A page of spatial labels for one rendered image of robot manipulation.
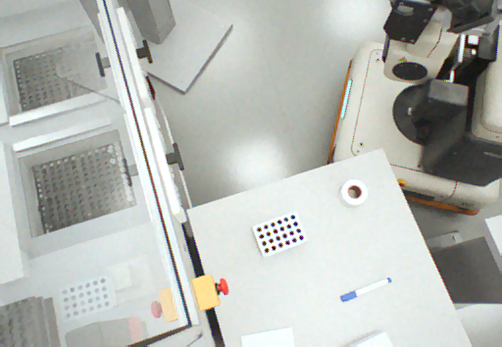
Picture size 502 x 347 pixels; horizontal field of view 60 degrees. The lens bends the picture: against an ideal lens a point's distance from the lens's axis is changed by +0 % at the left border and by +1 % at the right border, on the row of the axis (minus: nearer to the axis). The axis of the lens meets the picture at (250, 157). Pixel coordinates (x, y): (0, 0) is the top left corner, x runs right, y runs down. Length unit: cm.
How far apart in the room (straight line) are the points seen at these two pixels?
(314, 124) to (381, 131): 39
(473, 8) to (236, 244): 77
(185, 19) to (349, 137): 107
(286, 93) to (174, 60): 58
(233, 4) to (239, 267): 160
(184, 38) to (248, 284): 145
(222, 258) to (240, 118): 106
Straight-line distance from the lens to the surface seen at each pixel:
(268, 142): 206
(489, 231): 135
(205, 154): 205
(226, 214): 119
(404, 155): 185
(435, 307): 126
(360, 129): 184
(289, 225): 118
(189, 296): 95
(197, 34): 231
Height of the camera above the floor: 193
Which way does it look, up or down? 72 degrees down
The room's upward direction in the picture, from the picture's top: straight up
